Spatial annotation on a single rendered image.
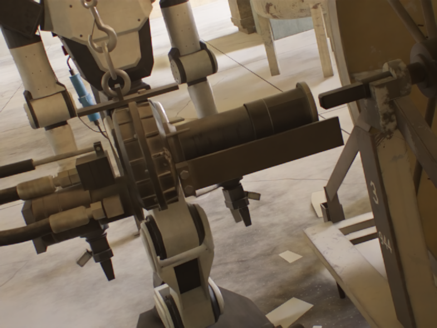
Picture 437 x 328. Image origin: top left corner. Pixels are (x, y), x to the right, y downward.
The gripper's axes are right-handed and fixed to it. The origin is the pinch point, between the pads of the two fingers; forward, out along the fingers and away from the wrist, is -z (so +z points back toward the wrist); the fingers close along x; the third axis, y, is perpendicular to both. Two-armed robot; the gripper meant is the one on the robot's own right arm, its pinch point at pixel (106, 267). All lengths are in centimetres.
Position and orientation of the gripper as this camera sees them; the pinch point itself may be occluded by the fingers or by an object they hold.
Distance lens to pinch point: 208.4
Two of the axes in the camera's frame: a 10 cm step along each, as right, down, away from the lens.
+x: 2.7, 0.2, -9.6
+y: 9.1, -3.3, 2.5
